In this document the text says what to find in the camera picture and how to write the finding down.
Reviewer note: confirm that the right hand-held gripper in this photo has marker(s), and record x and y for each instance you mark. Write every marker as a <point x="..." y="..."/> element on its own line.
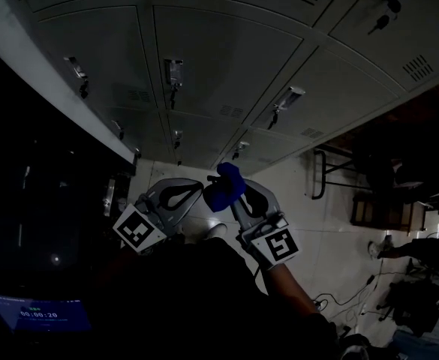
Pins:
<point x="279" y="246"/>

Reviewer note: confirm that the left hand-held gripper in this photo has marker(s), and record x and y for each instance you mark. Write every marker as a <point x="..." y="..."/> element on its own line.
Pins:
<point x="136" y="230"/>

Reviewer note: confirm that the blue cloth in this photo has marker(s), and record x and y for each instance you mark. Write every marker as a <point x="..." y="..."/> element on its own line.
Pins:
<point x="224" y="193"/>

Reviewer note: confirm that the grey metal locker door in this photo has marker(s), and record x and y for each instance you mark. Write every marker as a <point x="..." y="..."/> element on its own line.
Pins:
<point x="335" y="96"/>

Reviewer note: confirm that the person's right forearm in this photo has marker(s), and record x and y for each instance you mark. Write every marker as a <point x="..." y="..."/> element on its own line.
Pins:
<point x="290" y="287"/>

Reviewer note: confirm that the person's left forearm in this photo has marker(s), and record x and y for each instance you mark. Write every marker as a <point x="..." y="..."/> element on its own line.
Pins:
<point x="118" y="264"/>

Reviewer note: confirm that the person's white right shoe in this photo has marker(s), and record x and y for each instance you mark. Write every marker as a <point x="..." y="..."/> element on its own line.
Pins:
<point x="217" y="231"/>

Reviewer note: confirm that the person's black clothing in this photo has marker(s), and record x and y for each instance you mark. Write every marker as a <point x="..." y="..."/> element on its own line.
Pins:
<point x="189" y="302"/>

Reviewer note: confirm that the dark wooden crate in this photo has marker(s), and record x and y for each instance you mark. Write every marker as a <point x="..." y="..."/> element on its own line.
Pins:
<point x="384" y="214"/>

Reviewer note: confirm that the dark furniture unit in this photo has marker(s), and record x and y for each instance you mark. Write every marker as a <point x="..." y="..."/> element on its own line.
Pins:
<point x="35" y="182"/>

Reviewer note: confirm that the grey metal locker unit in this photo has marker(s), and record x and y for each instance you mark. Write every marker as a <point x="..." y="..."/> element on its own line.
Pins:
<point x="223" y="43"/>

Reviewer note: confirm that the black office chair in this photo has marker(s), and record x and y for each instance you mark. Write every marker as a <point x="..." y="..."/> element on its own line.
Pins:
<point x="414" y="302"/>

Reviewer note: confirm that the blue lit display screen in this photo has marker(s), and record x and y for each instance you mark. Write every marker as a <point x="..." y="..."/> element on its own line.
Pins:
<point x="39" y="314"/>

